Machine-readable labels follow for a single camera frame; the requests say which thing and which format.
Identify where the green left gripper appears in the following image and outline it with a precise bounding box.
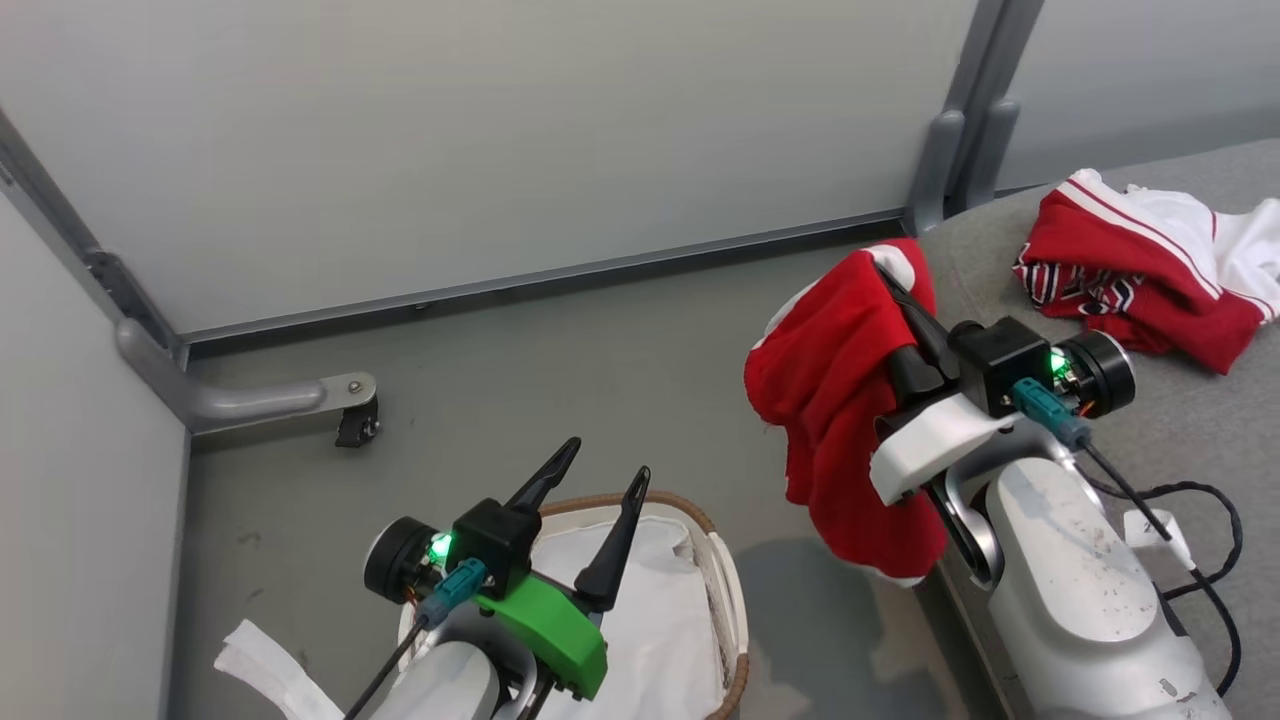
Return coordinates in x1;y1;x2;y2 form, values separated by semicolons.
473;436;652;702

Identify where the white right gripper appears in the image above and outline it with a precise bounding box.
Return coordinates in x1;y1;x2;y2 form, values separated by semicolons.
868;263;1015;507

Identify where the red garment with white patches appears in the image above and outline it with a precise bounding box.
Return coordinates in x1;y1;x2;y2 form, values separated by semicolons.
743;238;949;588

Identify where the red white lettered jersey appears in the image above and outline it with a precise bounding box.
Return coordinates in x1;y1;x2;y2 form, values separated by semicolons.
1012;168;1280;376

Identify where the grey fabric sofa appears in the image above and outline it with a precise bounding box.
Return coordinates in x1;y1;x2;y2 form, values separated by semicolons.
915;138;1280;720

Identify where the wicker laundry basket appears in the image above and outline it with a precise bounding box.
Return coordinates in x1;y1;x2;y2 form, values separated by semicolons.
398;490;751;720

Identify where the black round right gripper motor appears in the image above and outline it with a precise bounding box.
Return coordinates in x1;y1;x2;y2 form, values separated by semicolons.
1055;329;1137;420

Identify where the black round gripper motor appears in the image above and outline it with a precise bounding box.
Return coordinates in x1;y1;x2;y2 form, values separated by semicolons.
362;516;446;605
1055;329;1137;420

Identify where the black round left gripper motor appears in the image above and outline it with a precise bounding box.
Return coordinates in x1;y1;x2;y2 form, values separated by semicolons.
362;516;446;605

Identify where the black caster wheel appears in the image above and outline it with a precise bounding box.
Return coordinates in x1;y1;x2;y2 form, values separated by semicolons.
334;395;382;449

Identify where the grey partition foot bar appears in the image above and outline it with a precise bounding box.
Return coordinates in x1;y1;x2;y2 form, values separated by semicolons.
115;318;379;434

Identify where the teal right cable connector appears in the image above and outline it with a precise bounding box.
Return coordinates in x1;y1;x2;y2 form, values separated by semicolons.
1010;378;1094;451

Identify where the teal cable connector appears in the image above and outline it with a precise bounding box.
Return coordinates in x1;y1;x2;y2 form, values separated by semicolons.
419;558;489;627
1010;378;1094;451

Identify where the teal left cable connector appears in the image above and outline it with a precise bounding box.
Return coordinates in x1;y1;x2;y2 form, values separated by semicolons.
419;558;489;627

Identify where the grey partition bottom rail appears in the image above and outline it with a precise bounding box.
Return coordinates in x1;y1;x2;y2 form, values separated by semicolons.
183;208;913;347

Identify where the grey double partition post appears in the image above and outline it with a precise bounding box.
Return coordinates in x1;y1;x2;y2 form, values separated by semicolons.
904;0;1047;238

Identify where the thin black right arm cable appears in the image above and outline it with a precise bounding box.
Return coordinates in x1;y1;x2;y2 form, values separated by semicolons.
1080;440;1247;696

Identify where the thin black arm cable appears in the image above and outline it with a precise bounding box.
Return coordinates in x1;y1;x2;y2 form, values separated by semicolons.
1080;440;1247;696
343;612;431;720

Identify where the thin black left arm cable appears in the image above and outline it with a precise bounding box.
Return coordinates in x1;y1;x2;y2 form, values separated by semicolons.
343;612;431;720

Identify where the small white cable tag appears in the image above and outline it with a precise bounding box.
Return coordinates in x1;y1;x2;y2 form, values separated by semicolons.
1123;508;1198;572

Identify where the grey single partition post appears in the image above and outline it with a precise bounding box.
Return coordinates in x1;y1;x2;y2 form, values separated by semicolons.
0;108;189;363

